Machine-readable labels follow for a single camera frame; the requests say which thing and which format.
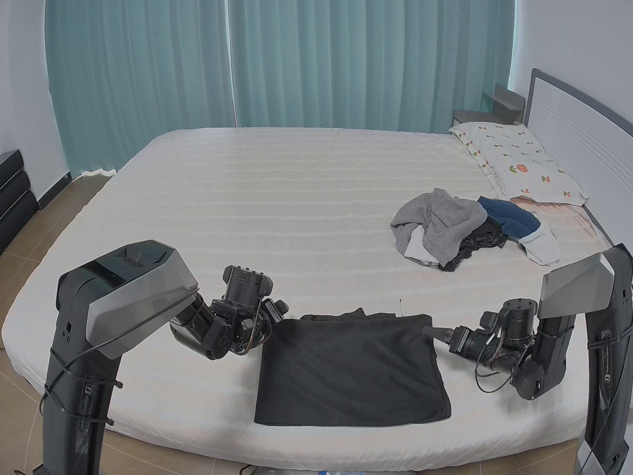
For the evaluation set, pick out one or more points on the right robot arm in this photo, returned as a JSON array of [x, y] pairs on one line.
[[608, 364]]

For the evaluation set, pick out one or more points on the black T-shirt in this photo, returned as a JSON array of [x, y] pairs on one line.
[[346, 374]]

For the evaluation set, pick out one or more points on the dark blue garment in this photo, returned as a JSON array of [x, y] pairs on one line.
[[514, 218]]

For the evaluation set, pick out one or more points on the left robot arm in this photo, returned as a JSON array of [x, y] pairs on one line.
[[128, 285]]

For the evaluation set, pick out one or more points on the grey bedside table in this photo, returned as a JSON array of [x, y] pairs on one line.
[[467, 116]]

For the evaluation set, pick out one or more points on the white fleecy garment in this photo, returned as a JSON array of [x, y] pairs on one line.
[[541, 245]]

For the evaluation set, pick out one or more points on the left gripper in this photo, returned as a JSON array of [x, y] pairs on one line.
[[272, 312]]

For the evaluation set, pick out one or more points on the grey garment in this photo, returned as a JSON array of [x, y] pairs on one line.
[[455, 215]]

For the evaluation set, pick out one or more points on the black crinkled garment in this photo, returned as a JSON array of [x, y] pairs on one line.
[[477, 240]]

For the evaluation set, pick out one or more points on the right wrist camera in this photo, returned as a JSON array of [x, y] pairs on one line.
[[488, 320]]

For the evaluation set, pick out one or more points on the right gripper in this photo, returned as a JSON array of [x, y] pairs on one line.
[[472, 344]]

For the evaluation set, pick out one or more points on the white printed pillow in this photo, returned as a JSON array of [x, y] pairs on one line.
[[519, 159]]

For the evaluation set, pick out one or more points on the blue-green curtain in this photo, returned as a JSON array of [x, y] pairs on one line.
[[366, 47], [138, 67]]

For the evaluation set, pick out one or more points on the bed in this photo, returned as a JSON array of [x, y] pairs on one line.
[[296, 206]]

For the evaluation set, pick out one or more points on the black chest of drawers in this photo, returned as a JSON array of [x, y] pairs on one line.
[[15, 196]]

